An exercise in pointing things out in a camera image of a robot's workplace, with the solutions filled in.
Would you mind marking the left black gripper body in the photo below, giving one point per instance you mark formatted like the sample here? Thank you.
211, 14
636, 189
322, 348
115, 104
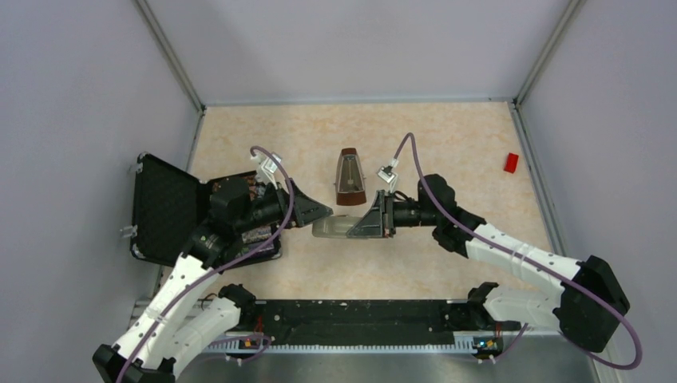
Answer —
280, 204

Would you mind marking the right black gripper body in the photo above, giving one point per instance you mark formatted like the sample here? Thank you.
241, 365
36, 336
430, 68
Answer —
389, 215

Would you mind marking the white remote control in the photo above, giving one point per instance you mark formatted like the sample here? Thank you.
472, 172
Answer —
335, 227

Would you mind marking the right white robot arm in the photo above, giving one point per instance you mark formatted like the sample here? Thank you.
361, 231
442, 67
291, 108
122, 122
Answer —
582, 299

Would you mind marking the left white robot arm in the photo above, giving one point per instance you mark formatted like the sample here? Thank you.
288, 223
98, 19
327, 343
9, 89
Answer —
139, 354

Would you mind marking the brown wooden metronome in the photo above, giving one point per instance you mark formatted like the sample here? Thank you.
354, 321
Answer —
349, 182

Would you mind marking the black poker chip case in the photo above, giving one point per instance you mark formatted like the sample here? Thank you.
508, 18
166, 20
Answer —
169, 211

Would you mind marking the red small block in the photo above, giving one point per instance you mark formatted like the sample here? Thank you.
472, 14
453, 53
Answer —
511, 163

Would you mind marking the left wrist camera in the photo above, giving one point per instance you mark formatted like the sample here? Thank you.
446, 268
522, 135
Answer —
266, 169

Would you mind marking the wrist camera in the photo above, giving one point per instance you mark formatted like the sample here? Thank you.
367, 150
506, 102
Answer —
266, 169
388, 175

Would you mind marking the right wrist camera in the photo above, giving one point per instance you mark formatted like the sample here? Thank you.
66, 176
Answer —
388, 175

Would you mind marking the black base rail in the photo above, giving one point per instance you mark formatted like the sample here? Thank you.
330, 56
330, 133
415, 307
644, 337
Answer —
286, 326

